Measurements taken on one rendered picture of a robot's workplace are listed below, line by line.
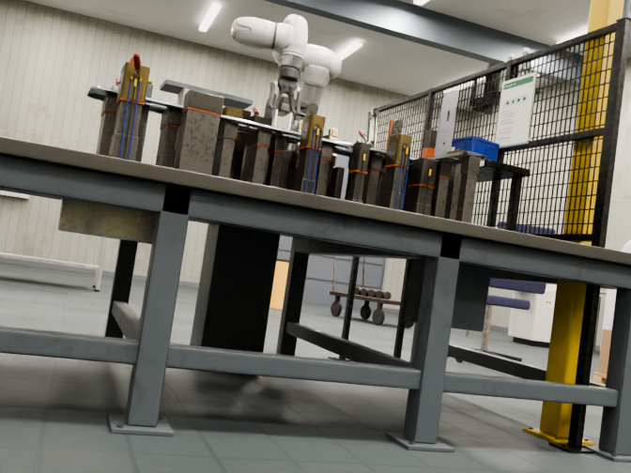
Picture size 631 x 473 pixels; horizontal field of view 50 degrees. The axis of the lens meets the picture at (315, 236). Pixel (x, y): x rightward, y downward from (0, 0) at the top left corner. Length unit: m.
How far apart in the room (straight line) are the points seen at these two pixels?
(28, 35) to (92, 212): 10.68
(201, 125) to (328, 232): 0.63
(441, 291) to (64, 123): 10.66
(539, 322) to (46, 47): 8.91
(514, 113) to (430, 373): 1.38
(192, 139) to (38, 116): 10.14
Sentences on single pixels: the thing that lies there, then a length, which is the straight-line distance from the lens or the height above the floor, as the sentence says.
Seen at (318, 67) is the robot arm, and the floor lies 1.43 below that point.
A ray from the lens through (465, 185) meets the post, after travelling 2.56.
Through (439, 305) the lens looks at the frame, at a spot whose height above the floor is 0.44.
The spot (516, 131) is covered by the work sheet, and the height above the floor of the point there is 1.20.
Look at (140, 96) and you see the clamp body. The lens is 2.30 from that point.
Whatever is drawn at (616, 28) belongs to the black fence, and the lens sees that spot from 2.84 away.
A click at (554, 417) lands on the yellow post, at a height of 0.08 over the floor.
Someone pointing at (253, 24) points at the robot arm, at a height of 1.38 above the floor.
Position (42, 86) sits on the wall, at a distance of 12.51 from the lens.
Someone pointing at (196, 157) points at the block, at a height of 0.81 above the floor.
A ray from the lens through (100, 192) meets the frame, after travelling 1.87.
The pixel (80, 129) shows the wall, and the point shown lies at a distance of 12.38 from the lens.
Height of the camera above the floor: 0.47
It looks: 3 degrees up
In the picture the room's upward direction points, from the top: 8 degrees clockwise
